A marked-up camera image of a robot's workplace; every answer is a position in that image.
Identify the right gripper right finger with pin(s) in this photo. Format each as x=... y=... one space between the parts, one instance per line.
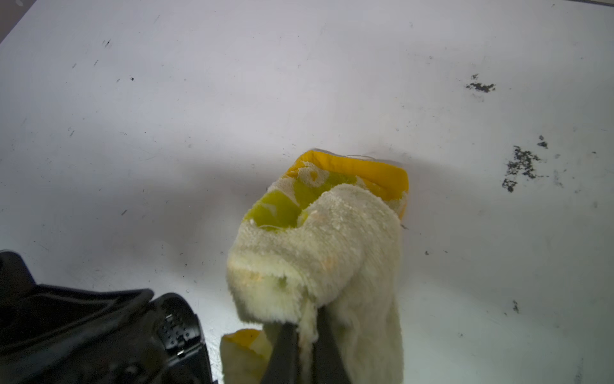
x=328 y=366

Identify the black digital watch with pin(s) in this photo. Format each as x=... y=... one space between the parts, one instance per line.
x=178 y=334

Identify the yellow green frog towel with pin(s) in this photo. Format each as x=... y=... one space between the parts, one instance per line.
x=326 y=234

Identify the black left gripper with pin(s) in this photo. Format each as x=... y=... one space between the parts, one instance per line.
x=42 y=325

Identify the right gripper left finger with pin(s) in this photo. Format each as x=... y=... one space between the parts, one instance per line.
x=284 y=366

